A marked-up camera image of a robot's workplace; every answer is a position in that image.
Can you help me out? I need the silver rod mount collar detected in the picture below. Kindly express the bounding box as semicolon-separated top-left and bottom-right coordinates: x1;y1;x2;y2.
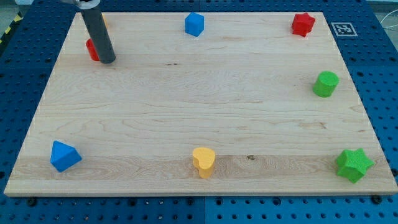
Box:
60;0;101;9

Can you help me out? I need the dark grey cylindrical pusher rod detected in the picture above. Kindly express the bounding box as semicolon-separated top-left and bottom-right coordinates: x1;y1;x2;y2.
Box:
80;5;116;64

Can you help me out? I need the yellow hexagon block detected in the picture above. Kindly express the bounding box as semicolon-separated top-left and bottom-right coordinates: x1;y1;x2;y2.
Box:
101;13;109;29

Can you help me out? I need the red cylinder block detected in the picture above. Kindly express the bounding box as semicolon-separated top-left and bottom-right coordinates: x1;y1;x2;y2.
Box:
85;39;100;61

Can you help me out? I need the yellow black hazard tape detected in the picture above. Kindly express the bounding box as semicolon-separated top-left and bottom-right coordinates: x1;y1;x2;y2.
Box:
1;12;24;45

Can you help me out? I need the blue cube block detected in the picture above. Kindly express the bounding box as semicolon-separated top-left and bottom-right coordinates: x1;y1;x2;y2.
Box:
184;12;205;37

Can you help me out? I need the blue triangle block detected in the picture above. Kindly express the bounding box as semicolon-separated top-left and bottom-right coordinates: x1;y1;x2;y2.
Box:
50;141;82;172

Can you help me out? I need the light wooden board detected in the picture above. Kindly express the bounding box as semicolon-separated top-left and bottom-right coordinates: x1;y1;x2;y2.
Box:
4;12;397;197

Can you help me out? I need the yellow heart block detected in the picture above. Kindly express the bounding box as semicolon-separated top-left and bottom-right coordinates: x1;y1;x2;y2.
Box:
192;147;216;179

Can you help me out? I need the red star block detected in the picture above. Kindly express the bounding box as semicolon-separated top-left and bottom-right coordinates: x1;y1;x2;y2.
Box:
291;12;316;37

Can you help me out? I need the green cylinder block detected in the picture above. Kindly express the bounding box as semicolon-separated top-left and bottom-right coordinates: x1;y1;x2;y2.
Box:
313;71;340;98

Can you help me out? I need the white fiducial marker tag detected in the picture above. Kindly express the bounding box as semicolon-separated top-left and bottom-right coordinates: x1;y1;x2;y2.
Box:
331;22;358;37

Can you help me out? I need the green star block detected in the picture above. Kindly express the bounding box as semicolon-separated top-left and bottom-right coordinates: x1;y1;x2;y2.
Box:
336;148;375;184

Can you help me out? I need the white cable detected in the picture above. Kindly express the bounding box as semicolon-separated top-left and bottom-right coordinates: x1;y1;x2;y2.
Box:
379;8;398;32

